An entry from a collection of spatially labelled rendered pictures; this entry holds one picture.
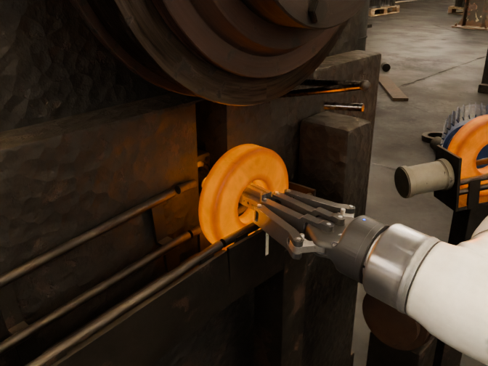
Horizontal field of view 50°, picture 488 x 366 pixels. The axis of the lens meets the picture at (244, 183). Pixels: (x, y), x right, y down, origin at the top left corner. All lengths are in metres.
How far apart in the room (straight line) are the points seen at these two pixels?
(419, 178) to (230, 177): 0.43
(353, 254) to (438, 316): 0.11
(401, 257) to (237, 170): 0.23
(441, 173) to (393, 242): 0.44
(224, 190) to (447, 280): 0.29
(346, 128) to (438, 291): 0.37
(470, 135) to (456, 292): 0.51
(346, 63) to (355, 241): 0.47
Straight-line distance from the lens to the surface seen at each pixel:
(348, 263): 0.61
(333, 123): 0.86
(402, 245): 0.58
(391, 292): 0.59
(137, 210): 0.67
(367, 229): 0.61
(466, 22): 9.60
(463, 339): 0.57
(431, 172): 1.01
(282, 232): 0.63
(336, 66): 0.97
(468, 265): 0.57
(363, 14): 3.48
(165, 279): 0.62
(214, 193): 0.67
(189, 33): 0.53
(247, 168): 0.69
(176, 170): 0.71
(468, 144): 1.03
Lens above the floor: 1.05
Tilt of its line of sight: 23 degrees down
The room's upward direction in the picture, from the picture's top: straight up
